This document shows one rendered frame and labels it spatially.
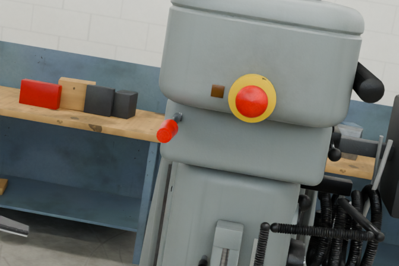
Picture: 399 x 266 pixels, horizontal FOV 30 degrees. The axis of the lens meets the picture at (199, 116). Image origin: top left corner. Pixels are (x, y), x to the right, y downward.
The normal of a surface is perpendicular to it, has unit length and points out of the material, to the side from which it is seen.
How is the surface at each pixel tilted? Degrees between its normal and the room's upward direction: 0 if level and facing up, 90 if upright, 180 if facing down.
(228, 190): 90
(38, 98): 90
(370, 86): 90
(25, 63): 90
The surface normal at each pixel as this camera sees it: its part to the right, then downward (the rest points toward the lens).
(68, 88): 0.06, 0.19
